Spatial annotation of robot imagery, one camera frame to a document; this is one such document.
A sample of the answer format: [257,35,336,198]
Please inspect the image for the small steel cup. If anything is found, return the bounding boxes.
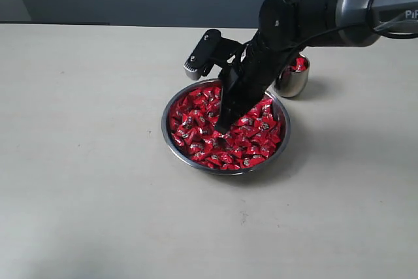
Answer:
[274,54,310,98]

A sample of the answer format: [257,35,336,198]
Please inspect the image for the round steel bowl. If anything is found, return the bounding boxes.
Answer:
[161,78,291,176]

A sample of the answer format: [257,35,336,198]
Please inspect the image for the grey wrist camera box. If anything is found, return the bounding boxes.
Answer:
[184,29,244,81]

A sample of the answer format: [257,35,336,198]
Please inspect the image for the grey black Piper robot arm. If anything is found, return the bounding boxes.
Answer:
[215,0,417,133]

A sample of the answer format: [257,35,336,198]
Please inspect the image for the pile of red wrapped candies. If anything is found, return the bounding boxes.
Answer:
[169,84,283,171]

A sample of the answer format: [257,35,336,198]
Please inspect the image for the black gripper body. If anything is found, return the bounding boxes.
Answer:
[219,32,297,119]

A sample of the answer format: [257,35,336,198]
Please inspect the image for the red candy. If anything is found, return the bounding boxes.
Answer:
[289,56,308,73]

